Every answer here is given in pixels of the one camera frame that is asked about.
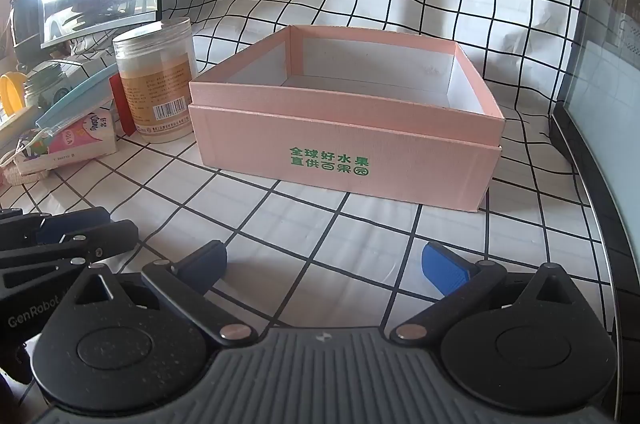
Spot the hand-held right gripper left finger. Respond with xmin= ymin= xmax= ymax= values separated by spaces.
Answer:
xmin=75 ymin=240 xmax=258 ymax=349

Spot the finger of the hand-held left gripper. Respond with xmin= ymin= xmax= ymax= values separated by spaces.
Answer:
xmin=0 ymin=207 xmax=111 ymax=250
xmin=0 ymin=220 xmax=139 ymax=290

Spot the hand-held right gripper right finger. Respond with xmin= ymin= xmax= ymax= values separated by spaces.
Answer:
xmin=390 ymin=242 xmax=576 ymax=346

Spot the pink cartoon tissue packet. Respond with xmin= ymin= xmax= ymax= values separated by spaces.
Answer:
xmin=37 ymin=103 xmax=119 ymax=161

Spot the red packet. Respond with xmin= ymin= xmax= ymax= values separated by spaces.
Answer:
xmin=109 ymin=73 xmax=138 ymax=136

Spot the blue-edged zip pouch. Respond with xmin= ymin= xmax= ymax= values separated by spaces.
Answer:
xmin=34 ymin=63 xmax=119 ymax=129

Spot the yellow silicone bowl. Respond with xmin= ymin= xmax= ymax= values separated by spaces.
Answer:
xmin=0 ymin=73 xmax=27 ymax=116

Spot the pink cardboard box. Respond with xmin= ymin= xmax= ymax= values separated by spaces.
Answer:
xmin=188 ymin=24 xmax=505 ymax=214

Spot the black-checked white tablecloth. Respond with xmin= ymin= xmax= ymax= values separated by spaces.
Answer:
xmin=0 ymin=0 xmax=617 ymax=405

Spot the glass jar with green label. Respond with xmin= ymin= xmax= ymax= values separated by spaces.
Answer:
xmin=22 ymin=60 xmax=81 ymax=109

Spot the clear plastic jar with label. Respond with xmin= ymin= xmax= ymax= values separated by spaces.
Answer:
xmin=112 ymin=17 xmax=198 ymax=142

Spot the dark bag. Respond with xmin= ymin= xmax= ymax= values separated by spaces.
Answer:
xmin=9 ymin=0 xmax=44 ymax=66

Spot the glass-sided computer case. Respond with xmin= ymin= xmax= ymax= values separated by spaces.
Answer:
xmin=549 ymin=0 xmax=640 ymax=357

